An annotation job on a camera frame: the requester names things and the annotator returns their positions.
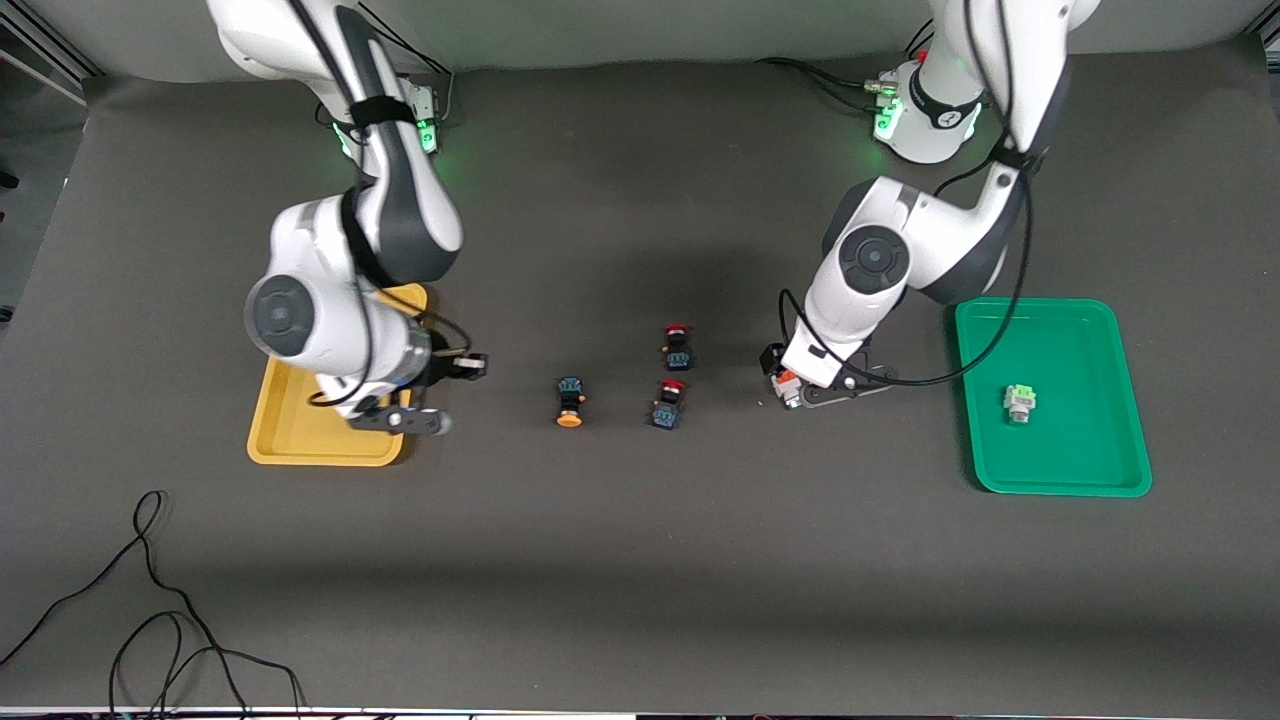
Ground aluminium frame rail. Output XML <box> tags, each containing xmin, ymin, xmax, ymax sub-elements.
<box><xmin>0</xmin><ymin>15</ymin><xmax>101</xmax><ymax>106</ymax></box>

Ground black right arm base cables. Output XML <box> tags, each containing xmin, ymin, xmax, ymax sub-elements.
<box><xmin>355</xmin><ymin>0</ymin><xmax>456</xmax><ymax>129</ymax></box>

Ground black arm base cables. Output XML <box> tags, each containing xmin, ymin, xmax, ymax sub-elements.
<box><xmin>755</xmin><ymin>20</ymin><xmax>936</xmax><ymax>113</ymax></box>
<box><xmin>355</xmin><ymin>0</ymin><xmax>456</xmax><ymax>129</ymax></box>

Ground green plastic tray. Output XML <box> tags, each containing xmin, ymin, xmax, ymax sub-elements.
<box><xmin>954</xmin><ymin>297</ymin><xmax>1153</xmax><ymax>498</ymax></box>

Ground black left arm base cables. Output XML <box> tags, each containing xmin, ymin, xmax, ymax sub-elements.
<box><xmin>755</xmin><ymin>20</ymin><xmax>936</xmax><ymax>113</ymax></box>

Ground loose thin black cable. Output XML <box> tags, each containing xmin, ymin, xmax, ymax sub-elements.
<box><xmin>0</xmin><ymin>490</ymin><xmax>306</xmax><ymax>720</ymax></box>

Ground yellow plastic tray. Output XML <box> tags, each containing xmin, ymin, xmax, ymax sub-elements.
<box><xmin>247</xmin><ymin>283</ymin><xmax>429</xmax><ymax>468</ymax></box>

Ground dark grey table cover sheet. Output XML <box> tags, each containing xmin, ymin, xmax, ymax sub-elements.
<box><xmin>0</xmin><ymin>40</ymin><xmax>1280</xmax><ymax>716</ymax></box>

